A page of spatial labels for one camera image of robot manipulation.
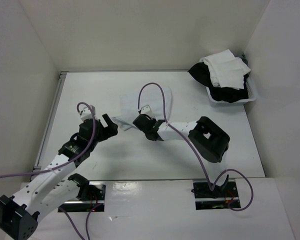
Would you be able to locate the purple cable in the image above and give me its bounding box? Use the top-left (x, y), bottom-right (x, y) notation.
top-left (0, 101), bottom-right (106, 240)
top-left (137, 82), bottom-right (255, 212)

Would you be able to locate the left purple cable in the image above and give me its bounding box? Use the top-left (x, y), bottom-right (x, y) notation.
top-left (0, 101), bottom-right (106, 240)

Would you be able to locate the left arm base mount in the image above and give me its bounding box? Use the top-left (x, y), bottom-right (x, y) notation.
top-left (60, 183), bottom-right (106, 213)

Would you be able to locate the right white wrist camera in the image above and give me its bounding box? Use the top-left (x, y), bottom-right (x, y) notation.
top-left (138, 104), bottom-right (155, 119)

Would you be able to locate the light white skirt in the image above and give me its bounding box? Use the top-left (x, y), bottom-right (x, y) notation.
top-left (111, 84), bottom-right (173, 131)

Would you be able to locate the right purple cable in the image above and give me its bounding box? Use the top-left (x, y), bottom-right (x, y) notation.
top-left (137, 82), bottom-right (255, 212)

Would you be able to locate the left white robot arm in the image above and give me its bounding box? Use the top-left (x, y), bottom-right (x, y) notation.
top-left (0, 114), bottom-right (118, 240)

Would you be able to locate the cream white skirt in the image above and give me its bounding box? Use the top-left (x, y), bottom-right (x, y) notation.
top-left (199, 49), bottom-right (251, 90)

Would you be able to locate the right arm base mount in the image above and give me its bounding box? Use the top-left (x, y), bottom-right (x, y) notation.
top-left (191, 176), bottom-right (241, 210)

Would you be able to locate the white plastic laundry basket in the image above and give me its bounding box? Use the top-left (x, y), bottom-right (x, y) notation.
top-left (203, 58), bottom-right (257, 106)

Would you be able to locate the black skirt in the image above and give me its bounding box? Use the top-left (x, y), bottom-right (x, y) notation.
top-left (188, 62), bottom-right (249, 103)

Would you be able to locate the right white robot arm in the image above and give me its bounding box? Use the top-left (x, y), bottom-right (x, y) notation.
top-left (133, 114), bottom-right (230, 163)

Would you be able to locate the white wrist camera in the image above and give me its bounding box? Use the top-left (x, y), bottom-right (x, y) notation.
top-left (138, 104), bottom-right (155, 119)
top-left (79, 105), bottom-right (96, 122)

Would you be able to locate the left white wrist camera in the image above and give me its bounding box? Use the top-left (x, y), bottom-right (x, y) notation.
top-left (79, 105), bottom-right (96, 122)

